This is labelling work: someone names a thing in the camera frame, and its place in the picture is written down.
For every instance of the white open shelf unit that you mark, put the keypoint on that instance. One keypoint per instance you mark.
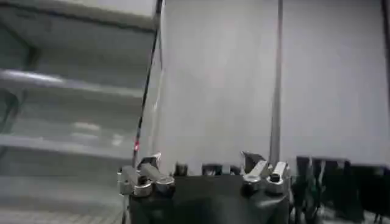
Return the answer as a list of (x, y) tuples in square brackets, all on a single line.
[(76, 100)]

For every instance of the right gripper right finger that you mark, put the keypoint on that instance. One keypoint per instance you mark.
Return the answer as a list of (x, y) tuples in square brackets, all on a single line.
[(268, 179)]

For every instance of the black camera tripod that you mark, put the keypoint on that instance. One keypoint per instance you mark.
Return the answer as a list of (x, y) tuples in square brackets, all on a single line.
[(307, 185), (341, 188)]

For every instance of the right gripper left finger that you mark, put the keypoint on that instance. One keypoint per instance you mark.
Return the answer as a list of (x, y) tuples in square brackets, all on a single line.
[(143, 182)]

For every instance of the grey vertical wall strip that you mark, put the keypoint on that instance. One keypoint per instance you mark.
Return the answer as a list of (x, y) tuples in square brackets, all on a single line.
[(276, 91)]

